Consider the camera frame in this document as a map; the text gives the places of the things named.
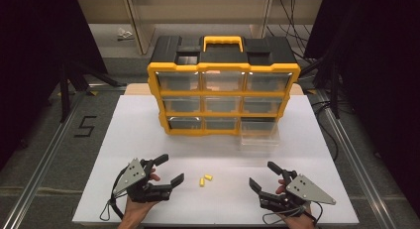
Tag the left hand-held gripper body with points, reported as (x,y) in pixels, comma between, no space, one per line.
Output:
(133,176)

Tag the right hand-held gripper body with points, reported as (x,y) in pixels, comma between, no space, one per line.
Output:
(308,191)

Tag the small yellow foam cylinder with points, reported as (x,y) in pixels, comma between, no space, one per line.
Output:
(201,182)
(208,177)

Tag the clear plastic drawer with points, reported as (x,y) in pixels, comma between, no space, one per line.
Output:
(259,139)

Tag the yellow black organizer cabinet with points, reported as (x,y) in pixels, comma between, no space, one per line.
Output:
(224,50)

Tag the person's right hand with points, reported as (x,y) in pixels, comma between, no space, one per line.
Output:
(298,220)

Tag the person's left hand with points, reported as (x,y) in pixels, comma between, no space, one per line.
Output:
(133,214)

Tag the set of clear drawers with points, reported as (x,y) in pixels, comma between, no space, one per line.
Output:
(223,103)

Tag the black tripod stand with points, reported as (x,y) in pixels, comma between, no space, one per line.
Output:
(333,90)
(66,90)

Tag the crumpled white paper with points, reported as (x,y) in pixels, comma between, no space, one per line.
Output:
(125,34)

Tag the black curtain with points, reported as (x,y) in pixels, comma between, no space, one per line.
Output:
(33,57)
(379,73)

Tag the beige wooden furniture leg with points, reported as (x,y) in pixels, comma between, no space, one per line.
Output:
(262,17)
(140,24)

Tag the aluminium floor rail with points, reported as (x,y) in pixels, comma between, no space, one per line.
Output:
(356,163)
(43,163)

